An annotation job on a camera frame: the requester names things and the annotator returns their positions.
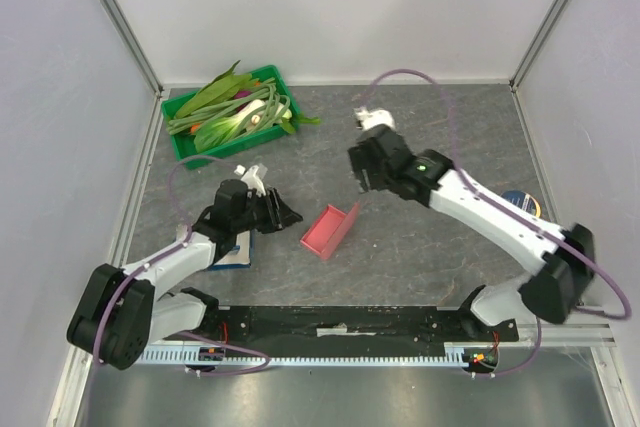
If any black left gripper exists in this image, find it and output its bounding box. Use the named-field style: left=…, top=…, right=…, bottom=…
left=233, top=187, right=303, bottom=234

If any pink paper box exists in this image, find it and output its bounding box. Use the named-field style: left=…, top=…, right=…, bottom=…
left=300, top=202, right=361, bottom=261

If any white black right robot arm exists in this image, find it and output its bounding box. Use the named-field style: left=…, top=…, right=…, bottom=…
left=348, top=124, right=595, bottom=341

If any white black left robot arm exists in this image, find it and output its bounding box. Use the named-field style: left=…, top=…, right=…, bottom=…
left=66, top=180, right=303, bottom=370

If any blue white book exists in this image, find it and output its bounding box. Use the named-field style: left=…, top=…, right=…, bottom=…
left=195, top=231, right=254, bottom=272

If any bok choy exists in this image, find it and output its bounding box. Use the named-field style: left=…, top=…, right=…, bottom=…
left=194, top=113, right=251, bottom=153

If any white radish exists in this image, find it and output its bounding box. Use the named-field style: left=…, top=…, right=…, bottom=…
left=238, top=100, right=292, bottom=126

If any green long beans bundle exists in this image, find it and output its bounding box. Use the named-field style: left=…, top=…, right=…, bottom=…
left=167, top=78, right=292, bottom=137

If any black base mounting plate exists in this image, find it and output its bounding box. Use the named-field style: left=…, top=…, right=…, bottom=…
left=195, top=306, right=519, bottom=343

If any green leafy vegetable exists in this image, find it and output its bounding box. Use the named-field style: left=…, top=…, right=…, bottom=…
left=174, top=61, right=253, bottom=119

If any yellow masking tape roll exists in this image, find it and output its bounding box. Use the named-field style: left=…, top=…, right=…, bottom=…
left=501, top=190, right=542, bottom=218

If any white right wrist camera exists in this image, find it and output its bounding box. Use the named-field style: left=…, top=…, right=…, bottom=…
left=354, top=106, right=396, bottom=131

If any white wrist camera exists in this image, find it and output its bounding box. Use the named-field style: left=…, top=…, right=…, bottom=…
left=234, top=164, right=268, bottom=197
left=354, top=106, right=396, bottom=131

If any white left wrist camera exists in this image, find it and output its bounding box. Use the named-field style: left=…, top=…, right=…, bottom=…
left=234, top=164, right=268, bottom=197

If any light blue cable duct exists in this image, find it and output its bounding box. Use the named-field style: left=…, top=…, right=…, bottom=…
left=136, top=341, right=469, bottom=368

